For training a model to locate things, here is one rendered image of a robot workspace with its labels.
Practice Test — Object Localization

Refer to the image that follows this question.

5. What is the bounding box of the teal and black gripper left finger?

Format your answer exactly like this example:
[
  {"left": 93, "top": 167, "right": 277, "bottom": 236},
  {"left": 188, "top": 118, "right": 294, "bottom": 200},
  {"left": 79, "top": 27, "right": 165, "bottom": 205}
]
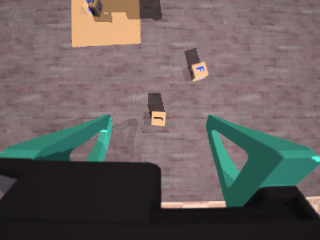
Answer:
[{"left": 0, "top": 114, "right": 113, "bottom": 162}]

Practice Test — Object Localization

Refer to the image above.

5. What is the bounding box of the tan letter block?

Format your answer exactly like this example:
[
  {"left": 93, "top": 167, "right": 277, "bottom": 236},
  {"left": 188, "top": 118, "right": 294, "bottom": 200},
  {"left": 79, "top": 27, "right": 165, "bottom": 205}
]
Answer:
[
  {"left": 151, "top": 111, "right": 166, "bottom": 126},
  {"left": 189, "top": 62, "right": 208, "bottom": 81},
  {"left": 82, "top": 0, "right": 103, "bottom": 17}
]

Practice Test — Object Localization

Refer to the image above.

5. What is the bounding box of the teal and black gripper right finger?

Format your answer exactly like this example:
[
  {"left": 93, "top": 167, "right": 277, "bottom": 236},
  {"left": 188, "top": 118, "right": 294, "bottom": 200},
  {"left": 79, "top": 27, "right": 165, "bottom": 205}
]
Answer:
[{"left": 206, "top": 115, "right": 320, "bottom": 207}]

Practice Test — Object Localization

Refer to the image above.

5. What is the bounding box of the tan flat mat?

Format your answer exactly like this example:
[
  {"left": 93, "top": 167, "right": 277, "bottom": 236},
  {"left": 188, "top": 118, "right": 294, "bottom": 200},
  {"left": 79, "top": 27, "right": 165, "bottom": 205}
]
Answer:
[{"left": 72, "top": 0, "right": 141, "bottom": 47}]

